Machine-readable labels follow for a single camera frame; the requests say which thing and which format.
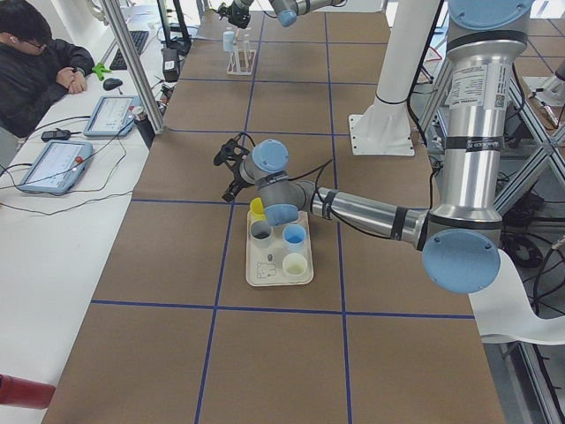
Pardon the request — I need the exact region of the yellow plastic cup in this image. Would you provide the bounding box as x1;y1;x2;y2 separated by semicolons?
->
249;197;267;221

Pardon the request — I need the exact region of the seated person black jacket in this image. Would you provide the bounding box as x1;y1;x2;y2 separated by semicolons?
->
1;1;94;138

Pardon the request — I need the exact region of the near teach pendant tablet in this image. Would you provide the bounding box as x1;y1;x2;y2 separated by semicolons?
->
17;140;94;195

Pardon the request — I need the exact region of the black keyboard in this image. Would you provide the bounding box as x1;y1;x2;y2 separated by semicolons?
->
108;29;151;72

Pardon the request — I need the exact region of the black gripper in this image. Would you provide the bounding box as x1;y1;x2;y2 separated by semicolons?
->
218;0;252;26
214;133;255;202

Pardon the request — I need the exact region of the pink plastic cup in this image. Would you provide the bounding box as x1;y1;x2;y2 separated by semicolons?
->
296;211;308;223

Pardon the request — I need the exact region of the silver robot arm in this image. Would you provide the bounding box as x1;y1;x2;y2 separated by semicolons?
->
215;0;345;29
214;1;533;293

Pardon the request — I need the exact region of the green plastic object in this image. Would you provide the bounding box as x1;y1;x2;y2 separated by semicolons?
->
92;62;112;81

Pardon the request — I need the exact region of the white wire cup rack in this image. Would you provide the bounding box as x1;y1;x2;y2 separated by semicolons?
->
223;26;257;76

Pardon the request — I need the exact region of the light blue plastic cup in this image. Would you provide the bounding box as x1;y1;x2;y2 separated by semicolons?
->
222;28;235;52

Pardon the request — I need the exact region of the grey plastic cup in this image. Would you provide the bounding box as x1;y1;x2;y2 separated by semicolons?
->
250;220;273;248

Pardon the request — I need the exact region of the aluminium frame post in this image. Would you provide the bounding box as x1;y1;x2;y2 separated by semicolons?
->
101;0;164;134

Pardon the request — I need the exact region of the pale cream plastic cup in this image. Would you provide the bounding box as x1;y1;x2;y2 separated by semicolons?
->
282;253;308;279

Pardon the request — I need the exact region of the black power adapter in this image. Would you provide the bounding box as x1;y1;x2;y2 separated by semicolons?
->
41;129;72;142

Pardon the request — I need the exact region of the black computer mouse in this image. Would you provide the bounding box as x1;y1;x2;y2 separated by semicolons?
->
102;78;123;91

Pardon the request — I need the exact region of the teach pendant tablet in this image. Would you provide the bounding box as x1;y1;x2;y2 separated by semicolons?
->
83;95;140;138
17;140;94;195

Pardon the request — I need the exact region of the red fire extinguisher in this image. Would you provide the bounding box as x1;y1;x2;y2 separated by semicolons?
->
1;375;56;410

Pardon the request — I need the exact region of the far teach pendant tablet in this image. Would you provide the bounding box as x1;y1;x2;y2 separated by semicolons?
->
83;95;140;138

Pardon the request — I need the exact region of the white chair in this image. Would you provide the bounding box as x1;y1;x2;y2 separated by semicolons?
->
469;250;564;345

